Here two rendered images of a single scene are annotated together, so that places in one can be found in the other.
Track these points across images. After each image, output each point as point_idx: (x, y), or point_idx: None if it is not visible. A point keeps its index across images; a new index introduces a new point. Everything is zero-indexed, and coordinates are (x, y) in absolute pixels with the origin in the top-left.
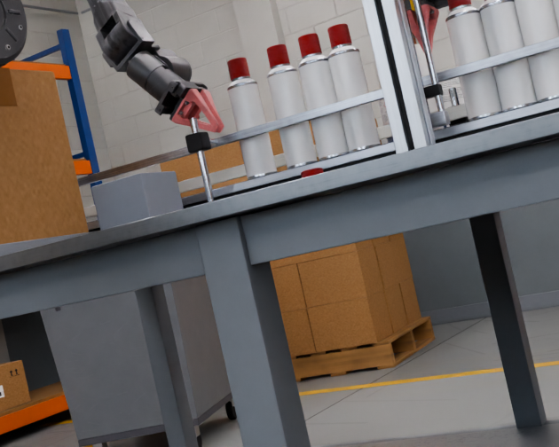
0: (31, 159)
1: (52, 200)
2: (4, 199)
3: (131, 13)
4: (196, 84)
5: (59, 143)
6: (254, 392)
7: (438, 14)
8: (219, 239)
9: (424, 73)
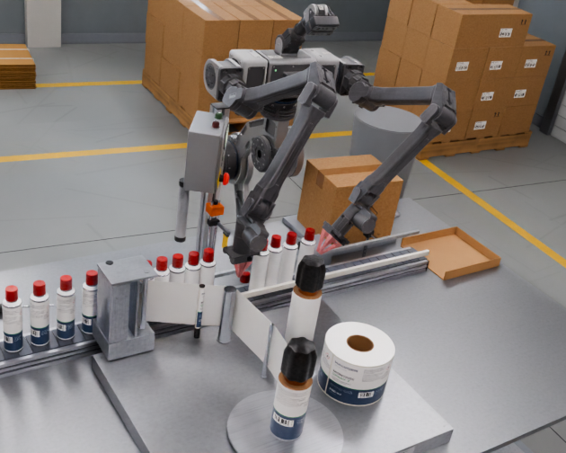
0: (319, 209)
1: (319, 227)
2: (308, 214)
3: (367, 186)
4: (335, 231)
5: (328, 212)
6: None
7: (239, 265)
8: None
9: (290, 305)
